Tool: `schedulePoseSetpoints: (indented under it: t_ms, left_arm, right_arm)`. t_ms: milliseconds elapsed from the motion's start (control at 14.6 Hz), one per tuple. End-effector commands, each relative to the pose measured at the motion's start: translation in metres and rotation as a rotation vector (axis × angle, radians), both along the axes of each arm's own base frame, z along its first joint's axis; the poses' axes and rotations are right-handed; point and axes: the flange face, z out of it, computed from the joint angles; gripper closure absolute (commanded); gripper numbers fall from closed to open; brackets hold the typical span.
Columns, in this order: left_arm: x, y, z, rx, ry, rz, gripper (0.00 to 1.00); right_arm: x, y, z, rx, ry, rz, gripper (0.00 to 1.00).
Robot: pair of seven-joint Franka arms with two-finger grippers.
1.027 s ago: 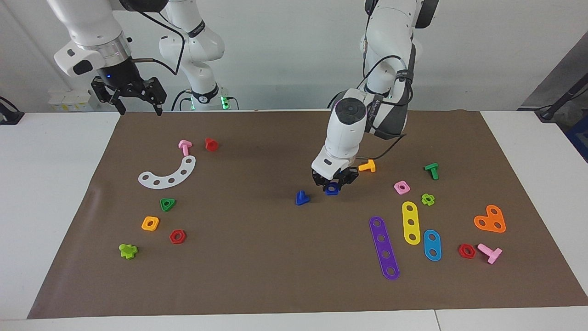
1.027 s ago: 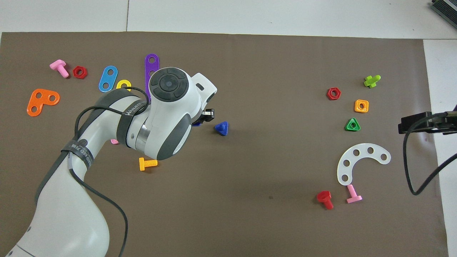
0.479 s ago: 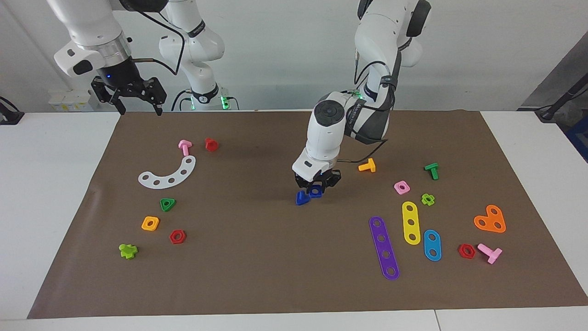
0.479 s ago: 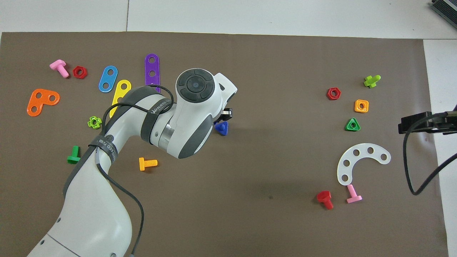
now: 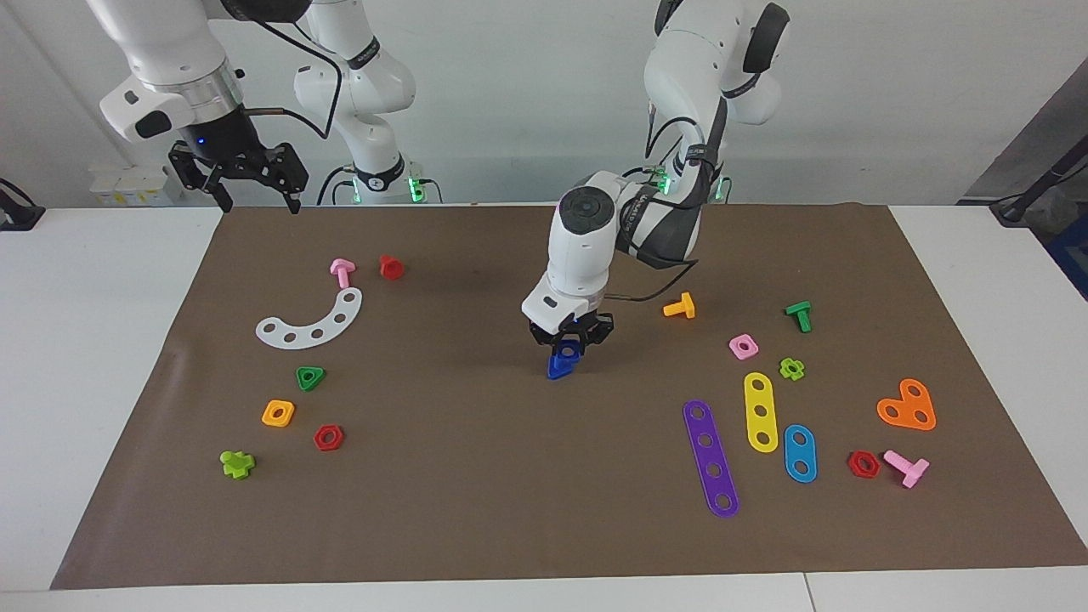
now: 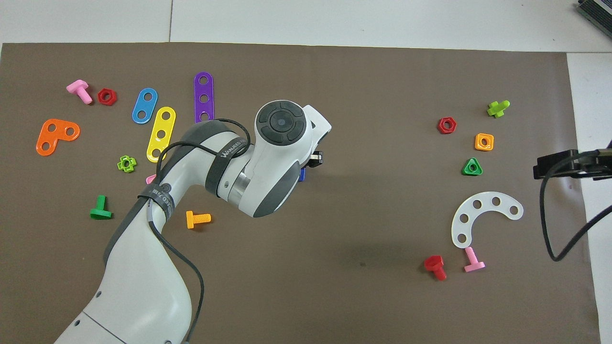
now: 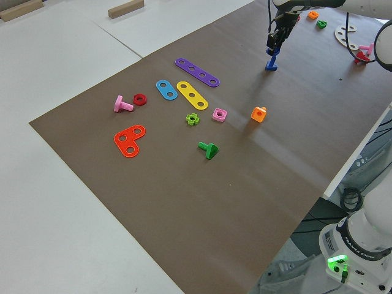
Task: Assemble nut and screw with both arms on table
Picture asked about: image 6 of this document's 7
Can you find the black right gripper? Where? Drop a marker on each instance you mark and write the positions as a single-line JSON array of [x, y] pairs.
[[600, 165]]

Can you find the blue square plastic nut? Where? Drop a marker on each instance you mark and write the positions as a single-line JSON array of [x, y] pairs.
[[302, 175]]

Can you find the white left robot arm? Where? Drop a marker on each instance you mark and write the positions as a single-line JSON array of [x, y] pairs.
[[143, 277]]

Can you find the lime cross-head plastic screw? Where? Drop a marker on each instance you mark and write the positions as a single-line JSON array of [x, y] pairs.
[[496, 110]]

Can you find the orange square plastic nut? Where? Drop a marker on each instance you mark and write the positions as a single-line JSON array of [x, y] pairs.
[[477, 142]]

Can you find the green triangle plastic nut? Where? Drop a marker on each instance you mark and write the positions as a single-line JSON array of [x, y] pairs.
[[466, 171]]

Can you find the red hexagon plastic nut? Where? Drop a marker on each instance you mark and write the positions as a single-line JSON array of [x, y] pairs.
[[101, 97], [441, 125]]

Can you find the small pink plastic screw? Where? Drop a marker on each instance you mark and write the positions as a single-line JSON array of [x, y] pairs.
[[473, 265]]

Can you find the orange plastic screw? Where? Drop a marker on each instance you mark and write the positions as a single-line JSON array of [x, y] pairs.
[[193, 219]]

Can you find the red plastic screw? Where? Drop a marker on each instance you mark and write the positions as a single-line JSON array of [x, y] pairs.
[[434, 263]]

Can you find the pink square plastic nut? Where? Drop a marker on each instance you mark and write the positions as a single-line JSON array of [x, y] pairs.
[[150, 179]]

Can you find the lime cross plastic nut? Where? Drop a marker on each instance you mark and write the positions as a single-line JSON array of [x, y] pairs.
[[132, 163]]

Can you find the green plastic screw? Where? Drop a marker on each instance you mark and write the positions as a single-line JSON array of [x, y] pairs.
[[100, 210]]

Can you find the large pink plastic screw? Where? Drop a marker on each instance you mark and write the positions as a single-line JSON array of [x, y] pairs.
[[79, 87]]

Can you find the white curved five-hole plate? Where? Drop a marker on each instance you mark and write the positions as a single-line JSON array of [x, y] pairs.
[[486, 202]]

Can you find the brown table mat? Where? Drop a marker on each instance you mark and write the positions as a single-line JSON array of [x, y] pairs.
[[334, 71]]

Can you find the purple four-hole plastic plate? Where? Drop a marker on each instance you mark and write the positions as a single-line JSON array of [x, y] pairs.
[[204, 89]]

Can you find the yellow three-hole plastic plate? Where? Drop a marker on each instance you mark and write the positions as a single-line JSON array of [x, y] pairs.
[[163, 124]]

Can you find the grey ribbed device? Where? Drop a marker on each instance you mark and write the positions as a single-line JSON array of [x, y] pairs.
[[597, 12]]

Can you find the blue two-hole plastic plate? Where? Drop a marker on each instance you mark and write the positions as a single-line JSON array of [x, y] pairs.
[[145, 105]]

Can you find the orange heart three-hole plate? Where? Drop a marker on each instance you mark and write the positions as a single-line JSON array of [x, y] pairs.
[[57, 136]]

